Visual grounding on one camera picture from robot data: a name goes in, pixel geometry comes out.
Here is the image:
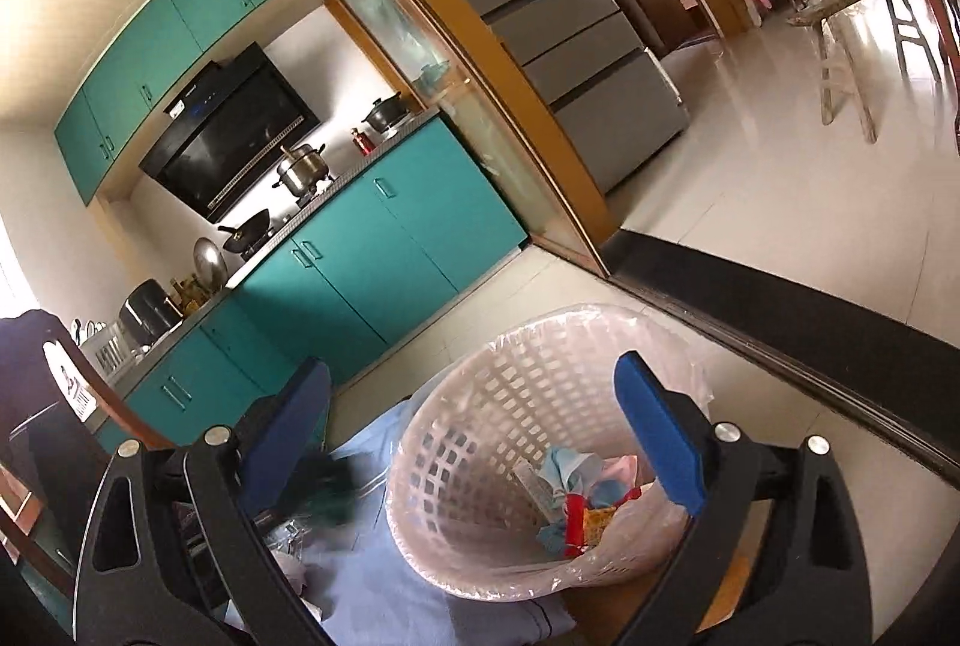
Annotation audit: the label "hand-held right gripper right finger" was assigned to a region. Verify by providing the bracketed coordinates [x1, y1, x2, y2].
[613, 350, 875, 646]

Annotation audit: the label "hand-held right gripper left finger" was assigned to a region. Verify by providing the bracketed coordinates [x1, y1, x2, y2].
[71, 357, 335, 646]

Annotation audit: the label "red snack packet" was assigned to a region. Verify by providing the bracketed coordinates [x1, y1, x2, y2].
[561, 494, 616, 557]

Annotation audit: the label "white plastic lattice basket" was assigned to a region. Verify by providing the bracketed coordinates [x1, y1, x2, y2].
[385, 303, 712, 600]

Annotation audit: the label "white dish rack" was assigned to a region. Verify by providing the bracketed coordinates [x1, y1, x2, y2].
[75, 320, 145, 386]

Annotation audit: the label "dark wooden chair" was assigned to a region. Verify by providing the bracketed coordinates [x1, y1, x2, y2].
[0, 353, 177, 598]

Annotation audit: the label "silver white wrapper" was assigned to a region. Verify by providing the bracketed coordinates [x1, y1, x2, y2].
[266, 518, 316, 564]

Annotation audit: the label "black air fryer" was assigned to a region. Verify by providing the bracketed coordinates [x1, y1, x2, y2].
[118, 278, 183, 343]

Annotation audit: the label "teal lower kitchen cabinets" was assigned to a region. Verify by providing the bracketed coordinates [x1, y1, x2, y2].
[94, 113, 530, 456]

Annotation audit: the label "teal kitchen cabinets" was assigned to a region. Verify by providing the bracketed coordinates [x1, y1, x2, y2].
[52, 0, 316, 205]
[94, 113, 530, 456]

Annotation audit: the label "steel pan lid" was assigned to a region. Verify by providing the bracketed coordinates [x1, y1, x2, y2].
[193, 237, 228, 287]

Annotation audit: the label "black wok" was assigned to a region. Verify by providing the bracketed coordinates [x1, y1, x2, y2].
[219, 209, 272, 256]

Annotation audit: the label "blue cloth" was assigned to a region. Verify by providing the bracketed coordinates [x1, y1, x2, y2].
[217, 391, 578, 646]

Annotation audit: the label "steel cooking pot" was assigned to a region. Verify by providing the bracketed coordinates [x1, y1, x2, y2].
[271, 142, 331, 197]

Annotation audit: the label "black range hood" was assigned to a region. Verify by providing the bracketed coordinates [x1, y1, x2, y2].
[139, 42, 323, 223]

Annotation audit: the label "black lidded pot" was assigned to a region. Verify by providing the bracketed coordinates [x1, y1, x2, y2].
[362, 93, 412, 133]

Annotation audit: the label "wood-framed glass partition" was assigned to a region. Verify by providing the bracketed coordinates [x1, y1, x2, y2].
[255, 0, 623, 280]

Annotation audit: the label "teal upper kitchen cabinets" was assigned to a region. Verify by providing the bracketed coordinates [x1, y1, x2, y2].
[52, 0, 316, 205]

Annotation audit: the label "grey refrigerator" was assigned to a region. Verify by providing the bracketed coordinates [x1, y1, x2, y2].
[379, 0, 691, 193]

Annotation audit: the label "wooden bench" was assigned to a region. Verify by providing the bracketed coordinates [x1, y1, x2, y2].
[787, 0, 912, 145]

